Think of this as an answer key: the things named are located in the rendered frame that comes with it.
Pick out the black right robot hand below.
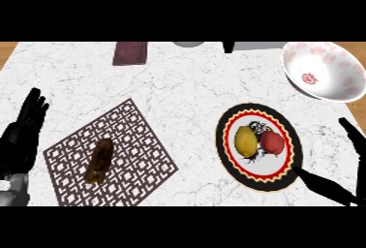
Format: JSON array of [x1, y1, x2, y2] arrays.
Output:
[[291, 117, 366, 207]]

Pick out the dark red box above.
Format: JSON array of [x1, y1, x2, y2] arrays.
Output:
[[112, 42, 149, 67]]

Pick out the red apple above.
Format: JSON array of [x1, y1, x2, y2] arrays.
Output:
[[258, 130, 286, 157]]

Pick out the black red rimmed plate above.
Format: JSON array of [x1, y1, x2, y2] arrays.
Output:
[[214, 103, 304, 193]]

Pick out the grey round object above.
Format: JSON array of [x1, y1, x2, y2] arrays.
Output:
[[171, 42, 207, 48]]

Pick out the yellow lemon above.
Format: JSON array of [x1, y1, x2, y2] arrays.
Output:
[[233, 125, 260, 159]]

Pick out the brown sweet potato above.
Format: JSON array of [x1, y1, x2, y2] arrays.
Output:
[[84, 138, 115, 185]]

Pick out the brown patterned placemat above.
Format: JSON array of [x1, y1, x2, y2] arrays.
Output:
[[41, 98, 180, 207]]

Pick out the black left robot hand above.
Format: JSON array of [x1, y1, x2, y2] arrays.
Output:
[[0, 87, 52, 179]]

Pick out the grey and black appliance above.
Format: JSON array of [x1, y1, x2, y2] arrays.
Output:
[[221, 42, 291, 54]]

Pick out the white bowl with red print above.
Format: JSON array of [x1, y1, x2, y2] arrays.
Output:
[[281, 42, 366, 104]]

